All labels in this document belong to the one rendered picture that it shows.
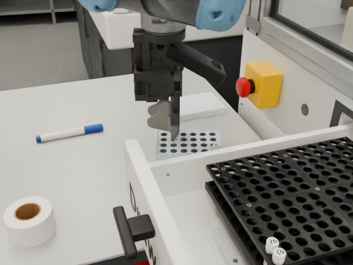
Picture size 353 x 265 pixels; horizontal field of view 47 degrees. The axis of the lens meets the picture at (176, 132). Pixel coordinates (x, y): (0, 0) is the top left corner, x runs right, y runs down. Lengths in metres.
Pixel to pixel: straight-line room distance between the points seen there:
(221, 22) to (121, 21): 0.73
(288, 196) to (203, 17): 0.23
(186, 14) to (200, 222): 0.26
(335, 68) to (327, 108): 0.07
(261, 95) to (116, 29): 0.54
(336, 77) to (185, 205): 0.30
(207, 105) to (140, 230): 0.55
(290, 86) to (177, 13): 0.36
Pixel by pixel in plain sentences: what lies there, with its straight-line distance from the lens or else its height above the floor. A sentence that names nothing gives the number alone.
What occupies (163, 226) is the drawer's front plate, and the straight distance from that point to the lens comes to 0.41.
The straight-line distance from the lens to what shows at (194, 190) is 0.59.
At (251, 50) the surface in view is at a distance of 0.90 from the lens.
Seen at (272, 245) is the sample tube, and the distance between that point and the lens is 0.43.
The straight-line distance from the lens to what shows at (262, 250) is 0.44.
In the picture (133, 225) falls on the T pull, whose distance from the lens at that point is 0.44.
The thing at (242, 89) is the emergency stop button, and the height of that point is 0.88.
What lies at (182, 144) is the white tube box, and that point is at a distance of 0.77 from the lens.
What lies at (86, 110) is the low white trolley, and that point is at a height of 0.76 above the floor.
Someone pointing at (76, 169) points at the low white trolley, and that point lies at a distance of 0.78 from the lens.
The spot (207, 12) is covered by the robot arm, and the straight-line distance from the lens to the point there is 0.46.
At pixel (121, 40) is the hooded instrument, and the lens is 1.19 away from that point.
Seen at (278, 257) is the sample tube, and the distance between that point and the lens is 0.42.
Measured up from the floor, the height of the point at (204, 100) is 0.78.
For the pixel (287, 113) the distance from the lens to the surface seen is 0.80.
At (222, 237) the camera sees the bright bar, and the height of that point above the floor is 0.85.
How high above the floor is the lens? 1.22
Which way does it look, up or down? 32 degrees down
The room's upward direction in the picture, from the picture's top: straight up
